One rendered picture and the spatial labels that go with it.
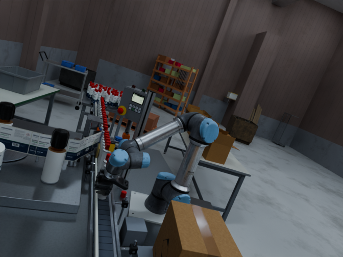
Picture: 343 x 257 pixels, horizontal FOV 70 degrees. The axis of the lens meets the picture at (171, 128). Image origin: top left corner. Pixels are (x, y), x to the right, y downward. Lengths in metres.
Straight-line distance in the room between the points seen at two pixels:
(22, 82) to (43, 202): 2.26
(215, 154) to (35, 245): 2.31
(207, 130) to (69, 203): 0.78
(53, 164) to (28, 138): 0.29
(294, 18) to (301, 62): 2.09
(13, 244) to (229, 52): 11.77
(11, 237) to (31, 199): 0.20
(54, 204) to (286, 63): 12.82
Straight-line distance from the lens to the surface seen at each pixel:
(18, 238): 1.24
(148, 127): 5.94
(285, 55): 13.44
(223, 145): 3.06
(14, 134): 1.67
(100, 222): 1.29
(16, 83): 3.46
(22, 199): 1.36
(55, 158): 1.42
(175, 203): 1.12
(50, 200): 1.37
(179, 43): 11.83
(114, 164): 1.10
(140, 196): 1.65
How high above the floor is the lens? 1.65
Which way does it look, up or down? 13 degrees down
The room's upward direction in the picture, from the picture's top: 20 degrees clockwise
